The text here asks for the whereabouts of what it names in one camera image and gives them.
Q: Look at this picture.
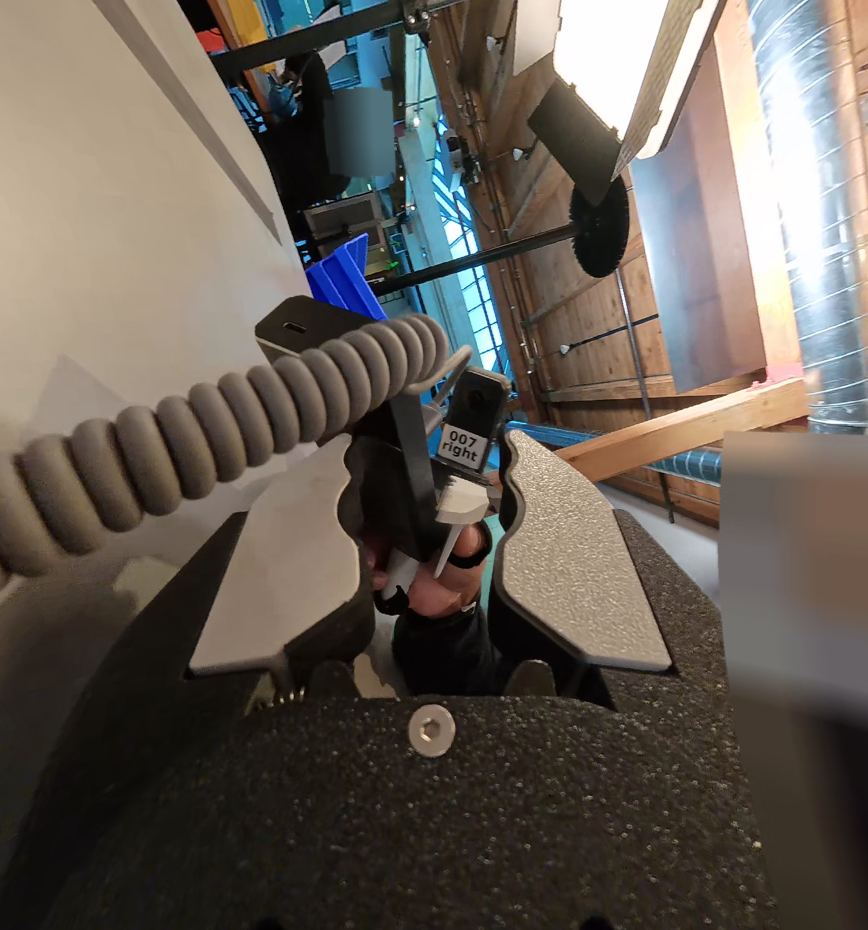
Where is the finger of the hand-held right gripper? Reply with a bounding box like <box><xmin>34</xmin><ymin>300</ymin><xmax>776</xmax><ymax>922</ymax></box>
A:
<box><xmin>434</xmin><ymin>484</ymin><xmax>489</xmax><ymax>526</ymax></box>

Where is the blue plastic bin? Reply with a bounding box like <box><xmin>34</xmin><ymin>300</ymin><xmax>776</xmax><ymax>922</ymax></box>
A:
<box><xmin>305</xmin><ymin>234</ymin><xmax>390</xmax><ymax>324</ymax></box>

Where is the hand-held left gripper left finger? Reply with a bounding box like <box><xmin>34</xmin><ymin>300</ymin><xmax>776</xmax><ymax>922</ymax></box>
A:
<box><xmin>187</xmin><ymin>432</ymin><xmax>378</xmax><ymax>677</ymax></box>

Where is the black light stand mount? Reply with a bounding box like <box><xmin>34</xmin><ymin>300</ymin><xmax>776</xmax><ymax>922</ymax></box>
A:
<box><xmin>372</xmin><ymin>76</ymin><xmax>631</xmax><ymax>299</ymax></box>

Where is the person's right hand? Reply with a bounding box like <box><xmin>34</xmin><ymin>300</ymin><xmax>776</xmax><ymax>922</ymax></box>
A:
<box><xmin>363</xmin><ymin>523</ymin><xmax>493</xmax><ymax>620</ymax></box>

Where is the studio light panel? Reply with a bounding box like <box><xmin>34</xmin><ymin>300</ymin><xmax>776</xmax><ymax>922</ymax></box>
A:
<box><xmin>514</xmin><ymin>0</ymin><xmax>729</xmax><ymax>161</ymax></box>

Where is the wooden beam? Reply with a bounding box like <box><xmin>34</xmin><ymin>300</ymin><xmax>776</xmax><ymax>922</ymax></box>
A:
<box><xmin>556</xmin><ymin>378</ymin><xmax>811</xmax><ymax>484</ymax></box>

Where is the metal ventilation duct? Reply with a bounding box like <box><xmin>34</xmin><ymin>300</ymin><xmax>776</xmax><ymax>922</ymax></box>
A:
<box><xmin>746</xmin><ymin>0</ymin><xmax>868</xmax><ymax>435</ymax></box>

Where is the dark grey power bank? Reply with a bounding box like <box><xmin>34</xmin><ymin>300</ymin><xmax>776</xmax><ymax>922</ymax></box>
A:
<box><xmin>254</xmin><ymin>294</ymin><xmax>442</xmax><ymax>564</ymax></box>

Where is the grey cable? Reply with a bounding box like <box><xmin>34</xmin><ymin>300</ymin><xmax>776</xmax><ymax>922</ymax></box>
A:
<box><xmin>0</xmin><ymin>314</ymin><xmax>473</xmax><ymax>598</ymax></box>

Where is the person's right forearm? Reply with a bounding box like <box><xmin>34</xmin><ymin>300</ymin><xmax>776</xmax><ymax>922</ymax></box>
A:
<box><xmin>390</xmin><ymin>604</ymin><xmax>511</xmax><ymax>697</ymax></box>

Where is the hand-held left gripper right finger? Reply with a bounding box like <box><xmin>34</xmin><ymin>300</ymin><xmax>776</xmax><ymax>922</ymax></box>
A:
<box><xmin>486</xmin><ymin>429</ymin><xmax>675</xmax><ymax>673</ymax></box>

